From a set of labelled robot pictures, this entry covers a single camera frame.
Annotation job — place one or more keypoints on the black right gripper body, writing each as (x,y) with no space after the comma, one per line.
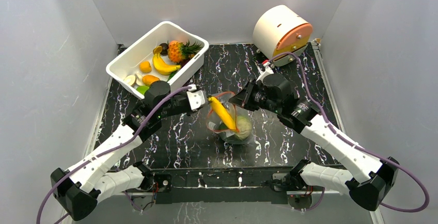
(249,95)

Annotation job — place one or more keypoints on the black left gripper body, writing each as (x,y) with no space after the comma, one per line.
(177,106)

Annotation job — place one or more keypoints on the yellow toy corn cob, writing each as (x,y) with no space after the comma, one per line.
(223,113)

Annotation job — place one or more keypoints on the clear zip bag orange zipper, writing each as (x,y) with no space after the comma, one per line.
(213,121)

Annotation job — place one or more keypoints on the light green toy cabbage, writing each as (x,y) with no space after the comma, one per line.
(244,126)

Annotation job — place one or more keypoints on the dark green toy avocado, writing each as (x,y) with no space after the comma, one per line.
(222,127)

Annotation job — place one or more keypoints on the small orange toy tangerine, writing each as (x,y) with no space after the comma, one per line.
(145,67)

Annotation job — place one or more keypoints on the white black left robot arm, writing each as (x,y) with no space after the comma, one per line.
(113,154)

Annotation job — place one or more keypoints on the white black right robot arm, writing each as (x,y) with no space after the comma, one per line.
(365,178)

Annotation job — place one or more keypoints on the green toy chili pepper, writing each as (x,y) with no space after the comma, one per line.
(172,75)

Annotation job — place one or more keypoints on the bright green toy lime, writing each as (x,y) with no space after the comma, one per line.
(142,89)

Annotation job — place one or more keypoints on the orange toy orange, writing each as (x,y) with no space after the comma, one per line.
(149,79)

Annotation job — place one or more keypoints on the yellow toy banana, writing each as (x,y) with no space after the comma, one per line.
(162,67)

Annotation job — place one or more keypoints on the orange toy pineapple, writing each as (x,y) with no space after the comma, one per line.
(179,51)

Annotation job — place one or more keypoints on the cream halved toy fruit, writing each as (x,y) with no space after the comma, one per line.
(130,80)

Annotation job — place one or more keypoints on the dark purple toy fruit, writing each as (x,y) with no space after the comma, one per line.
(165,47)

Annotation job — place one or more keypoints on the white plastic bin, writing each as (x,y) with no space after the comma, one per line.
(149,58)

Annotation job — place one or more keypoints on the cream round drum orange face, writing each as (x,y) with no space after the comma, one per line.
(281,30)

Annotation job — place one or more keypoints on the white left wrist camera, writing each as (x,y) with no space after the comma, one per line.
(197,98)

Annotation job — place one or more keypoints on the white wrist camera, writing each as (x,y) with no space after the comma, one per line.
(264,70)
(197,98)

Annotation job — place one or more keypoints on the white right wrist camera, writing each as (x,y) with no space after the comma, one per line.
(264,70)

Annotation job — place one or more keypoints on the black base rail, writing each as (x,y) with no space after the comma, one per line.
(247,184)

